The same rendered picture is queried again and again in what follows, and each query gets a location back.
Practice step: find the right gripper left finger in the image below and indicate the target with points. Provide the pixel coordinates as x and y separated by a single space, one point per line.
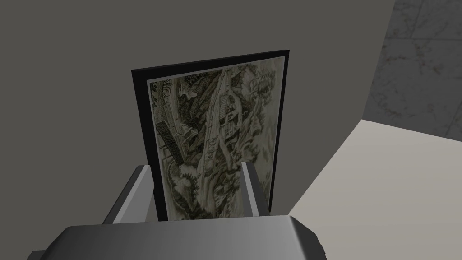
134 196

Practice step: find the black framed landscape picture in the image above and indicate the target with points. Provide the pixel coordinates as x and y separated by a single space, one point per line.
216 137

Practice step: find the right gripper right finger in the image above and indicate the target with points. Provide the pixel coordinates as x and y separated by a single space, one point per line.
253 193

